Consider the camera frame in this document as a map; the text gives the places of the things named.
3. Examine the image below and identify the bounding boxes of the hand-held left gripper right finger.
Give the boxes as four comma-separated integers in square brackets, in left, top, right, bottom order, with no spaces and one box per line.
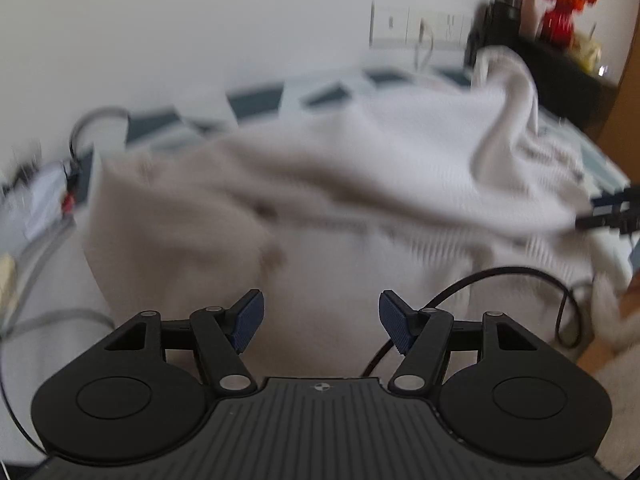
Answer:
[379,290,545,396]

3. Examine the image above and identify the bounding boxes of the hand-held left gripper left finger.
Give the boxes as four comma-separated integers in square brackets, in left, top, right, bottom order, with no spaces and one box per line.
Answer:
[100,289,264,395]

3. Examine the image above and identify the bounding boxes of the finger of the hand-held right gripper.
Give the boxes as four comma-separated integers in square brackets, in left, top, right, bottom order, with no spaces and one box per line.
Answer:
[575,187,640,235]

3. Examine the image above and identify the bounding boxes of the white textured sweater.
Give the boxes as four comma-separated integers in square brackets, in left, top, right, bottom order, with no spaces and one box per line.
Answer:
[82,45,640,376]

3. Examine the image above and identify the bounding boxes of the black box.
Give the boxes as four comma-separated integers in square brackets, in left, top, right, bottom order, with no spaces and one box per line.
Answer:
[515,35,616,138]

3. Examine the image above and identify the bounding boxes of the geometric patterned tablecloth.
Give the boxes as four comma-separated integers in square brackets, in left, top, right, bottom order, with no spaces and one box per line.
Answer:
[0,65,633,466]

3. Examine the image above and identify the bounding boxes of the black water bottle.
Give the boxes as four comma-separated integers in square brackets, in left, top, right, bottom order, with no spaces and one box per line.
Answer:
[467,0,523,68]

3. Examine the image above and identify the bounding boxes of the pile of white papers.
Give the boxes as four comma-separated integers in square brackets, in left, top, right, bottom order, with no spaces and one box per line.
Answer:
[0,157,76,256]

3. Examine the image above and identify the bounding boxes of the small wooden block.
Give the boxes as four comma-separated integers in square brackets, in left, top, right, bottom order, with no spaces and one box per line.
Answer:
[0,255,16,311]

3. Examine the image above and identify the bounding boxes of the white cable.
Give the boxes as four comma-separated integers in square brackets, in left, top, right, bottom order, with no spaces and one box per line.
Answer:
[415,20,437,68]

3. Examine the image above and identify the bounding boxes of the thin black cable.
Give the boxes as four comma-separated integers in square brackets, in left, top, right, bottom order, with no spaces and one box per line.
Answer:
[0,355,46,456]

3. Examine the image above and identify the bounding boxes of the white wall socket panel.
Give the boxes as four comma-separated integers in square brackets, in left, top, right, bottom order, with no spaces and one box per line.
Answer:
[370,0,476,51]

